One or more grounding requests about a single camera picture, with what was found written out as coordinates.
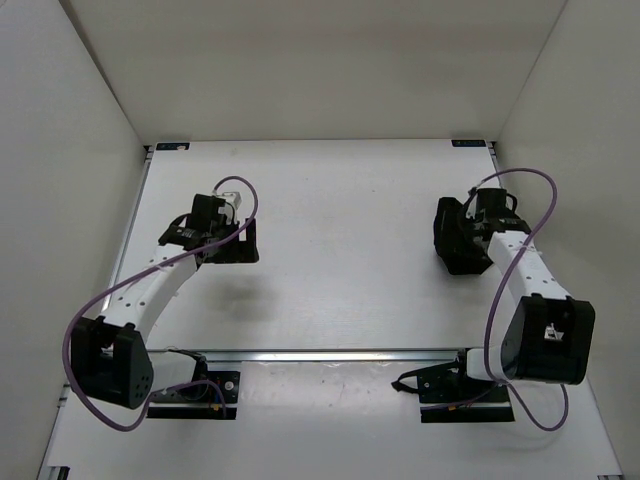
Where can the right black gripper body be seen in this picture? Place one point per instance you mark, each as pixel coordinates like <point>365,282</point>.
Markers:
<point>474,219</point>

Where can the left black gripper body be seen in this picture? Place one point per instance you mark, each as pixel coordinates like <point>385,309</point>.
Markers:
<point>237,249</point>

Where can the black skirt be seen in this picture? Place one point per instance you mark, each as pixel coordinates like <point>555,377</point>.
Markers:
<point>459,256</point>

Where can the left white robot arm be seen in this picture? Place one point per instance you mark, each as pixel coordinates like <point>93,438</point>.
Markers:
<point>106,358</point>

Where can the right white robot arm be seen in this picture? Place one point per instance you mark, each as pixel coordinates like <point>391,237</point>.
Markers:
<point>549,336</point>

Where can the right blue label sticker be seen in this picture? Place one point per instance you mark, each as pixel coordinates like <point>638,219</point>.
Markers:
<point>468,143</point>

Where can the blue label sticker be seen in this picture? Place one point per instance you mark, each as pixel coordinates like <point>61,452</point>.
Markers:
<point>172,146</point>
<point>468,143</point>

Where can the left blue label sticker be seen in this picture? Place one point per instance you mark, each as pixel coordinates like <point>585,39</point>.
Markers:
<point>172,146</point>

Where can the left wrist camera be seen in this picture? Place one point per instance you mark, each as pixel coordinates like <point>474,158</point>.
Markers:
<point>229,202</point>

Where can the aluminium rail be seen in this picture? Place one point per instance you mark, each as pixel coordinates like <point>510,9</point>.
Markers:
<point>327,355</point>

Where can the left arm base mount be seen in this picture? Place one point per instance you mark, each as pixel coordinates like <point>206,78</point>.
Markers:
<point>203,401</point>

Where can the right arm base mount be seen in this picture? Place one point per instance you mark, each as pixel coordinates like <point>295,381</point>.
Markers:
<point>448,396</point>

